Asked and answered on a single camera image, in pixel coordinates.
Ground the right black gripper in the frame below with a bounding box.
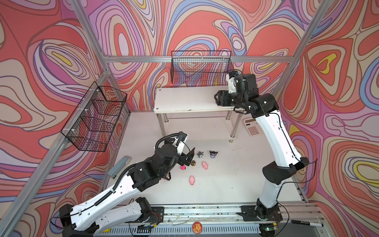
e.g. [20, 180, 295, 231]
[214, 90, 247, 109]

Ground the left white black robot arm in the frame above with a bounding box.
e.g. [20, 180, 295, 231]
[57, 131, 195, 237]

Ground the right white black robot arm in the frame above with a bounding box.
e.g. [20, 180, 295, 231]
[214, 70, 310, 221]

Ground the grey shark toy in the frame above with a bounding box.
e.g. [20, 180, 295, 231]
[197, 151, 204, 159]

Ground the pink pig toy centre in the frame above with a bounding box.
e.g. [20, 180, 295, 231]
[202, 161, 208, 170]

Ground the pink pig toy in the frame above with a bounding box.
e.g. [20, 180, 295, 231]
[202, 161, 208, 170]
[189, 176, 195, 186]

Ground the pink pig toy front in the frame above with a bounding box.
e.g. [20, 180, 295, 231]
[189, 176, 195, 186]

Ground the dark purple figure toy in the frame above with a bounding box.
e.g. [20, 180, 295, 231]
[209, 151, 218, 159]

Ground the pink white calculator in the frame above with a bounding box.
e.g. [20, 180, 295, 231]
[243, 118, 263, 137]

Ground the white shelf table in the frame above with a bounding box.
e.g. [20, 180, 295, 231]
[154, 87, 242, 143]

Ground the grey stapler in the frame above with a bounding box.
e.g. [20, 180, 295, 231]
[107, 156, 132, 179]

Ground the red round sticker badge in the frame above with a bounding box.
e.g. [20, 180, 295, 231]
[192, 222, 203, 234]

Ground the black white marker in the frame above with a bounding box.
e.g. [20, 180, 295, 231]
[291, 220, 324, 227]

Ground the back black wire basket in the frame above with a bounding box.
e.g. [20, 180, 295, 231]
[170, 49, 234, 87]

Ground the black wire basket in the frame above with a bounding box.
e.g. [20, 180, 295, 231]
[61, 82, 127, 152]
[170, 49, 234, 87]

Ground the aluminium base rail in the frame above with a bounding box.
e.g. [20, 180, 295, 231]
[100, 202, 333, 237]

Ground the left black wire basket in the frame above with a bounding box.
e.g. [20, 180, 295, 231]
[61, 82, 127, 152]

